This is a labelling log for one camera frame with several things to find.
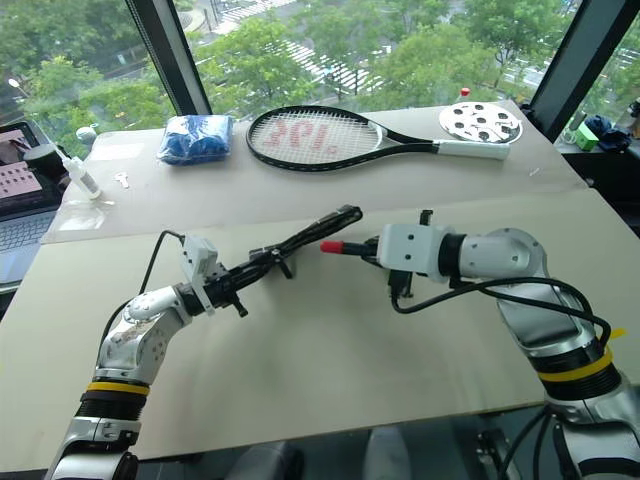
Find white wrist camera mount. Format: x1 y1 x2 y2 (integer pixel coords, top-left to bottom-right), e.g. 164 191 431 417
377 222 456 282
178 234 220 316

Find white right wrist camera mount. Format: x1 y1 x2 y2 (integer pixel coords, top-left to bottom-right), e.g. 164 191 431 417
377 222 456 282

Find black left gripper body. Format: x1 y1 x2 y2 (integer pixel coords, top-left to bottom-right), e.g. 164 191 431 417
202 268 250 319

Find clear plastic sheet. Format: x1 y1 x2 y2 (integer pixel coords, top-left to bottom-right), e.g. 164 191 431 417
52 197 119 234

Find dark window frame post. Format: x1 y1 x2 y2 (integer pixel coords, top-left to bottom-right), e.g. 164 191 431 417
123 0 214 117
527 0 640 115

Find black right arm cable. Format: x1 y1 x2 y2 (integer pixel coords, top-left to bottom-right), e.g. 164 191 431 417
389 277 614 351

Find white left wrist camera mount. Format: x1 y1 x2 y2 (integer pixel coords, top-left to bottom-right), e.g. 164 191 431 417
178 234 220 316

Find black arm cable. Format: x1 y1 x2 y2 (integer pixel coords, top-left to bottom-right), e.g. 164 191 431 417
389 277 614 351
102 229 189 346

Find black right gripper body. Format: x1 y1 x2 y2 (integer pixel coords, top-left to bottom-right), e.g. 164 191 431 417
370 209 434 302

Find blue plastic bag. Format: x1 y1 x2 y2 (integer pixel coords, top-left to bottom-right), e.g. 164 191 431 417
157 113 235 166

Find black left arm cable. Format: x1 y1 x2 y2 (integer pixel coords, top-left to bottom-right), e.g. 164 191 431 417
102 229 189 346

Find green box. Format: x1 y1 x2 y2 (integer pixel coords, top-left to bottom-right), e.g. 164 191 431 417
574 122 599 151

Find white squeeze bottle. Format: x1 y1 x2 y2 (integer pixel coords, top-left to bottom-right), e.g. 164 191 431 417
59 152 104 202

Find black white tennis racket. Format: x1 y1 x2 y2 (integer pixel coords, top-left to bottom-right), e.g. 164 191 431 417
244 105 512 174

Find white round disc black dots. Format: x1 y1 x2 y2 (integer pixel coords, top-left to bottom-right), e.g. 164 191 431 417
438 101 524 144

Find dark blue cloth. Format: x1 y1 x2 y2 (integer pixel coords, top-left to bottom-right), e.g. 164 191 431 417
585 114 632 152

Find red capped marker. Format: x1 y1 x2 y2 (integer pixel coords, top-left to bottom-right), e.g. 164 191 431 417
319 238 370 257

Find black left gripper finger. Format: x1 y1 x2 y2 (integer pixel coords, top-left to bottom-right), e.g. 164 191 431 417
227 203 363 282
233 214 363 292

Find black cylinder speaker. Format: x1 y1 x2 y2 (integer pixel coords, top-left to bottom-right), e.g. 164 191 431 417
24 142 62 174

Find grey laptop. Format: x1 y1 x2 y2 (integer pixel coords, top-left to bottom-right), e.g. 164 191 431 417
0 122 65 297

